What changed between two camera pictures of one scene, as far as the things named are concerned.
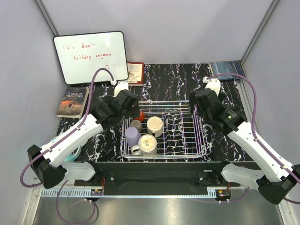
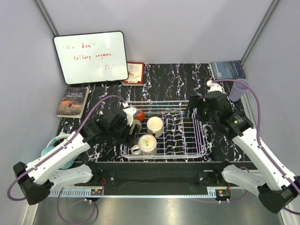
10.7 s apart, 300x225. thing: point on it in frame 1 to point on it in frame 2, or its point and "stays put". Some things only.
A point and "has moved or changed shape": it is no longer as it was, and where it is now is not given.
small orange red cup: (142, 116) stays put
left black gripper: (134, 112) to (132, 138)
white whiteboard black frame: (80, 56) stays put
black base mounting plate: (163, 174) stays put
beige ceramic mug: (154, 124) stays put
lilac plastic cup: (132, 136) has moved or changed shape
